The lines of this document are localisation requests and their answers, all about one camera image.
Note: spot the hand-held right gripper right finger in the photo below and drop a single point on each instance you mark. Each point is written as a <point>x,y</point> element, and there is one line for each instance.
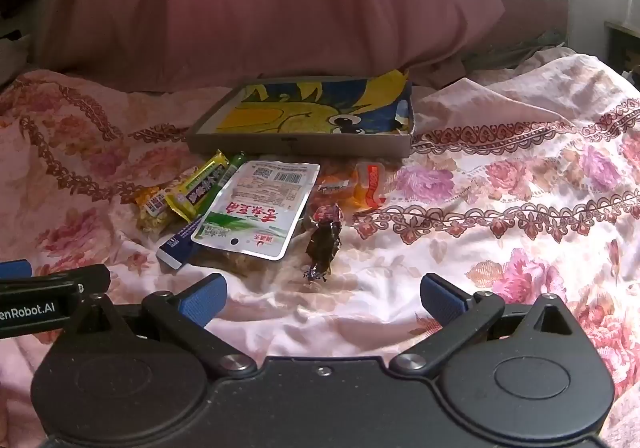
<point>440,297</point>

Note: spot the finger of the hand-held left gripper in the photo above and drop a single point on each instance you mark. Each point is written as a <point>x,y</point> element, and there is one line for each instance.
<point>15,269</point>

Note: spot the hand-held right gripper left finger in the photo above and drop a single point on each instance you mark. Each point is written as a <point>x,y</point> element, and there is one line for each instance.
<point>205,299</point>

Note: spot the blue stick packet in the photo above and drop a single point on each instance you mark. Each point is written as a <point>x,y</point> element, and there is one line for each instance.
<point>175,248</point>

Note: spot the golden crinkled snack packet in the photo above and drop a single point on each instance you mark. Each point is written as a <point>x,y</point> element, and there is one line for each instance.
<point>152,208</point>

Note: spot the white green snack packet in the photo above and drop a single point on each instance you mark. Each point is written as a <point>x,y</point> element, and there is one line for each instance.
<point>260,208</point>

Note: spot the yellow green biscuit packet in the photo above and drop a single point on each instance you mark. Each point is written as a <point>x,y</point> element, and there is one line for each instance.
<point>200,185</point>

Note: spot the dark purple candy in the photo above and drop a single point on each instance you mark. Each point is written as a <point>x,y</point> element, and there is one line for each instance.
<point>324,240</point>

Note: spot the green sausage stick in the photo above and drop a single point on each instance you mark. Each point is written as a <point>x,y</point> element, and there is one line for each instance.
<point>236,164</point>

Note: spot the orange meat snack packet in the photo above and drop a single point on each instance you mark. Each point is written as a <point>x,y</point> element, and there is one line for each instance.
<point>332,185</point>

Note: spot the grey cardboard tray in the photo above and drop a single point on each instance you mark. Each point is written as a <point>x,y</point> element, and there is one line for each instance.
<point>300,144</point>

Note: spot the floral pink bedsheet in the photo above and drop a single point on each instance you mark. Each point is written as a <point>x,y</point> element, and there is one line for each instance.
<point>500,228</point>

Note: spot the blue yellow painted paper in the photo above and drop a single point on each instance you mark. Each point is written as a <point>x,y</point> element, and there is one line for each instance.
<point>300,113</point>

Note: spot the grey green cloth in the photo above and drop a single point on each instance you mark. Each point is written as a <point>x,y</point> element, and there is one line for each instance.
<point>515,53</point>

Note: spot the pink duvet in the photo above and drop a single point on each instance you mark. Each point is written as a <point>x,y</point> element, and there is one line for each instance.
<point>250,3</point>

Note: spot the dark wooden cabinet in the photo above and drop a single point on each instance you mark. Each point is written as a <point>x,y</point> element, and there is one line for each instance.
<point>624,50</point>

